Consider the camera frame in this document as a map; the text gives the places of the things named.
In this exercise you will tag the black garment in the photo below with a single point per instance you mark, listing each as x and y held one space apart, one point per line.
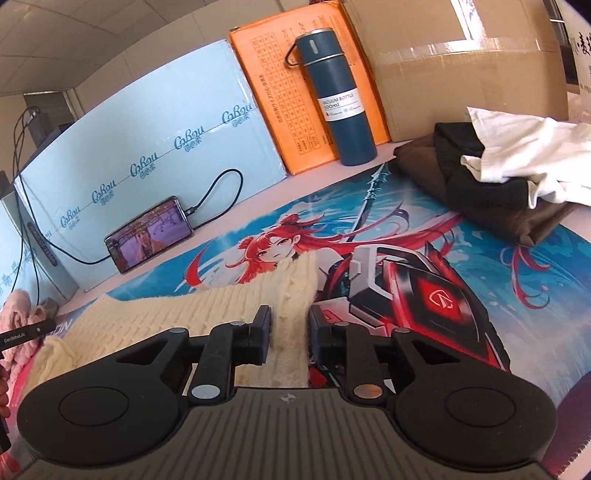
466 184

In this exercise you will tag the brown garment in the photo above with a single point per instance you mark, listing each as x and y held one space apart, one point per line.
535 221

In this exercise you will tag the dark blue vacuum bottle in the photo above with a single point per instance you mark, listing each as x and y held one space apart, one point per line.
351 134

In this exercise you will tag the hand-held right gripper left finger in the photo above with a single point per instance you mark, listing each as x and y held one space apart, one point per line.
258 334

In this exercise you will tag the light blue foam board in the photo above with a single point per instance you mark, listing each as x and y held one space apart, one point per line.
138 115

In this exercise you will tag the pink fluffy cloth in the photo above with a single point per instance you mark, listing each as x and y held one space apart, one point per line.
18 314

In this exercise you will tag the black smartphone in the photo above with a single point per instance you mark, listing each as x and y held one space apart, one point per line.
147 235

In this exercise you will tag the person's left hand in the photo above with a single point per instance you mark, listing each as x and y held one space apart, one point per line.
2 392

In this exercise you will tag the printed desk mat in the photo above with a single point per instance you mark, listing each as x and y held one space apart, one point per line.
461 249

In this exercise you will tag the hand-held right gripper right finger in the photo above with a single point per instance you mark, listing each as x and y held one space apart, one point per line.
319 332

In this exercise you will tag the cream knitted sweater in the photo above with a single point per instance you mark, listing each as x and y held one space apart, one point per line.
207 314

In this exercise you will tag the orange cardboard box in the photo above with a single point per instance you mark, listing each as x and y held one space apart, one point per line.
272 92

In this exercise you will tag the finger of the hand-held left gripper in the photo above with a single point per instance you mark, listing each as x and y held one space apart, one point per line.
27 333

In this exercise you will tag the white printed box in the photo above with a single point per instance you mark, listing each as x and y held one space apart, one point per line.
582 50

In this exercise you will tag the white garment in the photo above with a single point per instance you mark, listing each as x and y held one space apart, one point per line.
545 147

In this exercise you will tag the brown cardboard box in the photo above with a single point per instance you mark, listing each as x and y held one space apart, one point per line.
461 83

